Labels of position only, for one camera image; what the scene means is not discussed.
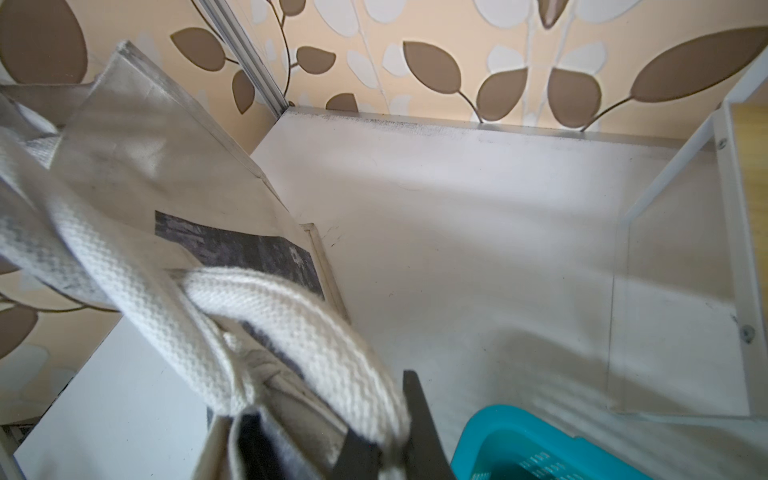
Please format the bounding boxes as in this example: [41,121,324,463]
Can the white canvas grocery bag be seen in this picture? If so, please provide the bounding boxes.
[1,42,411,479]

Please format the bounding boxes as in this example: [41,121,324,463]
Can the white wooden two-tier shelf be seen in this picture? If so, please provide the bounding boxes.
[606,55,767,425]

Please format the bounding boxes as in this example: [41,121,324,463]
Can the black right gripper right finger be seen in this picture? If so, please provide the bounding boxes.
[402,370,456,480]

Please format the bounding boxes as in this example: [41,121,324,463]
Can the teal plastic fruit basket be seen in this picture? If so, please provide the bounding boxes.
[451,405,647,479]

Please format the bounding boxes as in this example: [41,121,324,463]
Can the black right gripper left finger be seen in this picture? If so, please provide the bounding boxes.
[329,429,381,480]

